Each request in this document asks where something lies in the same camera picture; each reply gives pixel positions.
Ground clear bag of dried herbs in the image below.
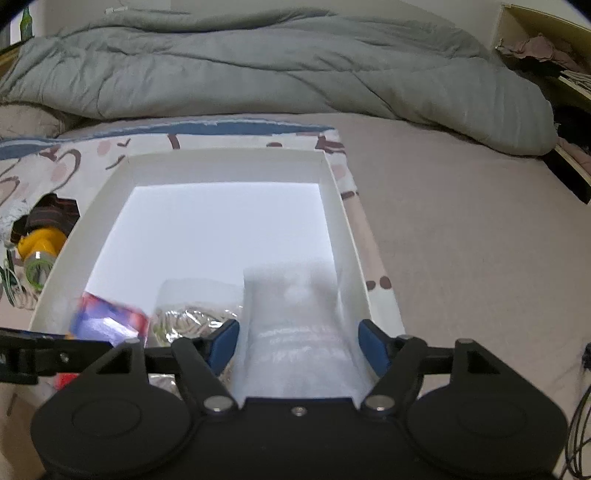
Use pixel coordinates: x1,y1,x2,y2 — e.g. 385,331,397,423
147,278,246,398

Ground white translucent plastic packet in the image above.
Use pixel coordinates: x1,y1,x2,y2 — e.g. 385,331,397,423
230,262,372,404

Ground red blue snack packet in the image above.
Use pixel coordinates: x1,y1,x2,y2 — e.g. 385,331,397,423
55,292,151,388

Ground yellow headlamp with striped strap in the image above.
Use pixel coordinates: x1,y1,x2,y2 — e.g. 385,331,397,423
10,193,80,292

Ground white shallow cardboard box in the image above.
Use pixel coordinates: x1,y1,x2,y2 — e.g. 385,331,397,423
27,147,408,402

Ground cartoon bear print blanket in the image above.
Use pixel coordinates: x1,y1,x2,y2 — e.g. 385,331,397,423
1,118,398,315

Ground beige fluffy pillow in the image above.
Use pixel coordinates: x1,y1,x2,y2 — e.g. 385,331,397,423
0,103,82,140

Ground grey-green quilted duvet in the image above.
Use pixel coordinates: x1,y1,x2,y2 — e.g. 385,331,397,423
1,8,557,156

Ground open wardrobe with clothes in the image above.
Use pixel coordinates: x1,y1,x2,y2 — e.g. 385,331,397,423
494,4,590,204

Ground black cables on floor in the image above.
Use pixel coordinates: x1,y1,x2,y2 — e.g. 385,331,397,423
564,340,591,479

